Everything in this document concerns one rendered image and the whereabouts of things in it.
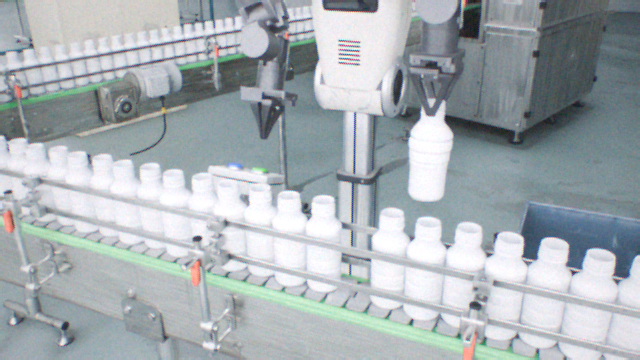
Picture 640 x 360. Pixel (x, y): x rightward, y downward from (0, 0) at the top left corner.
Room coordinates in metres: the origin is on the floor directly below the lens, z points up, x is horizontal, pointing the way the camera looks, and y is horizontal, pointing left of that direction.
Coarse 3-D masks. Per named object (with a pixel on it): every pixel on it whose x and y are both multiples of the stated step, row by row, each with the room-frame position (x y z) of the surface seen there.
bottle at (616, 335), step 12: (636, 264) 0.64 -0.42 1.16; (636, 276) 0.63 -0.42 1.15; (624, 288) 0.64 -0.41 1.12; (636, 288) 0.63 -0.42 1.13; (624, 300) 0.63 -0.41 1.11; (636, 300) 0.62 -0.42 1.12; (612, 324) 0.64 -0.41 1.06; (624, 324) 0.62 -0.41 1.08; (636, 324) 0.61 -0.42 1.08; (612, 336) 0.63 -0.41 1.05; (624, 336) 0.62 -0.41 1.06; (636, 336) 0.61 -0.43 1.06; (624, 348) 0.61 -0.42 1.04; (636, 348) 0.61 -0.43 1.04
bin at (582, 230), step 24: (528, 216) 1.25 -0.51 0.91; (552, 216) 1.23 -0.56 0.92; (576, 216) 1.21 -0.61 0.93; (600, 216) 1.18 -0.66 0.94; (528, 240) 1.25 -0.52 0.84; (576, 240) 1.20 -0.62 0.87; (600, 240) 1.18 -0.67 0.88; (624, 240) 1.16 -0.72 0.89; (576, 264) 1.20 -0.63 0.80; (624, 264) 1.15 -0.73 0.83
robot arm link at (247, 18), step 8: (240, 0) 1.16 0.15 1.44; (248, 0) 1.16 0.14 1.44; (256, 0) 1.16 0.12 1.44; (264, 0) 1.15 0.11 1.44; (272, 0) 1.17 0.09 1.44; (240, 8) 1.16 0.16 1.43; (248, 8) 1.18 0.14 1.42; (256, 8) 1.17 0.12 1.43; (264, 8) 1.16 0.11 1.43; (272, 8) 1.15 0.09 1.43; (248, 16) 1.17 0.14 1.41; (256, 16) 1.16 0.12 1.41; (264, 16) 1.16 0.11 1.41; (272, 16) 1.16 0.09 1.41
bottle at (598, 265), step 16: (592, 256) 0.67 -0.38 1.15; (608, 256) 0.66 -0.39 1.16; (592, 272) 0.64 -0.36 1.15; (608, 272) 0.64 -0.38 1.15; (576, 288) 0.65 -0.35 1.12; (592, 288) 0.64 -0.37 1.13; (608, 288) 0.63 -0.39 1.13; (576, 304) 0.64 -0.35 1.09; (576, 320) 0.64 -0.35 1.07; (592, 320) 0.63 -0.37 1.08; (608, 320) 0.63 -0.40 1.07; (576, 336) 0.64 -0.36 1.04; (592, 336) 0.63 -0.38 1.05; (576, 352) 0.63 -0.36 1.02; (592, 352) 0.63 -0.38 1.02
